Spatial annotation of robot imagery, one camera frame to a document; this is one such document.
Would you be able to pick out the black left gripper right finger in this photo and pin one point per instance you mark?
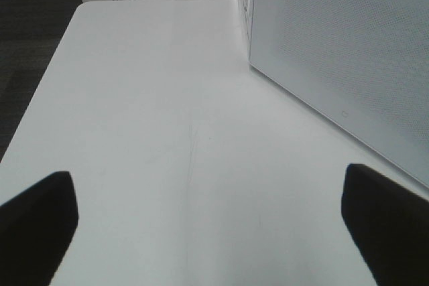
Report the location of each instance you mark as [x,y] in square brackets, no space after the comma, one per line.
[388,224]

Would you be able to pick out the white microwave door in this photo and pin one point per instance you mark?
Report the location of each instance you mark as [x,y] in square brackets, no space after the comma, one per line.
[363,64]

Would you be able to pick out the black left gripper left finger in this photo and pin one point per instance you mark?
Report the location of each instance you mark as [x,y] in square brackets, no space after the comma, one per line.
[37,227]

